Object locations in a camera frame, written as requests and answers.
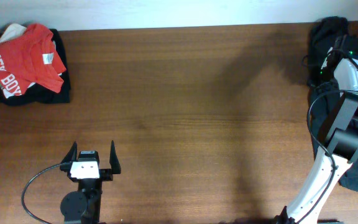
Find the black folded garment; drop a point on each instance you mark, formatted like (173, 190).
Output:
(38, 93)

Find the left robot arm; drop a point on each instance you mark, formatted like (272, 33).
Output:
(83, 205)

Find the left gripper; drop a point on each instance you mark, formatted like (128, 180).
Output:
(105, 173)

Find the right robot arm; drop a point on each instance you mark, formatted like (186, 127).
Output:
(327, 168)

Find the red printed t-shirt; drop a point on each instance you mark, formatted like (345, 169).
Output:
(30, 59)

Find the dark green t-shirt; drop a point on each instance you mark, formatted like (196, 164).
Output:
(334, 124)

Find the black garment pile right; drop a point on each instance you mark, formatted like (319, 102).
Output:
(329, 42)

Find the white folded garment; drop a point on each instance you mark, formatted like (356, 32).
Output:
(12, 31)

